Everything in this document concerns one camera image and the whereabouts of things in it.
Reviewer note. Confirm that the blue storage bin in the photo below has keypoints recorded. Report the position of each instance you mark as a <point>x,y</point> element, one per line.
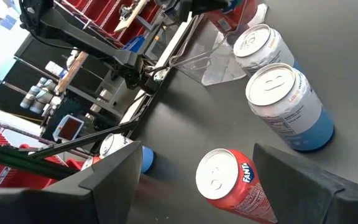
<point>134,43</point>

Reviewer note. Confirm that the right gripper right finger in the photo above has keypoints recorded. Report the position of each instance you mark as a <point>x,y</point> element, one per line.
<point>303,193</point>

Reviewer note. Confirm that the red storage bins row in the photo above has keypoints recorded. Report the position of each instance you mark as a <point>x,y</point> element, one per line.
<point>104,12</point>

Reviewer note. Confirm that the wooden plank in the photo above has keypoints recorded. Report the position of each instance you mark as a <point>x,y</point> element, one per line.
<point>71,73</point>
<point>132,15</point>

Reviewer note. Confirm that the black shelf unit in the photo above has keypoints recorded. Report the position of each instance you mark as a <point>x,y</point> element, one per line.
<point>17,81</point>

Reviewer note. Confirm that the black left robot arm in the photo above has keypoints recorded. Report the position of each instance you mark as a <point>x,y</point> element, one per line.
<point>73,34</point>

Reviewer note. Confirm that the robot teach pendant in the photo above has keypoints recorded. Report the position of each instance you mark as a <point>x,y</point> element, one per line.
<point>68,127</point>

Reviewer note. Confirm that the clear plastic bin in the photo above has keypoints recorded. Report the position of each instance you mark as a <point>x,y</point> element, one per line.
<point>216,62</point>

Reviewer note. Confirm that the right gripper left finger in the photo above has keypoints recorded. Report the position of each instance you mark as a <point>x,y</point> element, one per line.
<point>110,186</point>

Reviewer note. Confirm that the white and blue soda can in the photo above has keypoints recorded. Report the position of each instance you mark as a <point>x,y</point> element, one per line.
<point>291,112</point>
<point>259,46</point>
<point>113,144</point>

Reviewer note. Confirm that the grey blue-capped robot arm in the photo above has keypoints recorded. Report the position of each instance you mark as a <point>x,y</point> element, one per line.
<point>42,93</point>

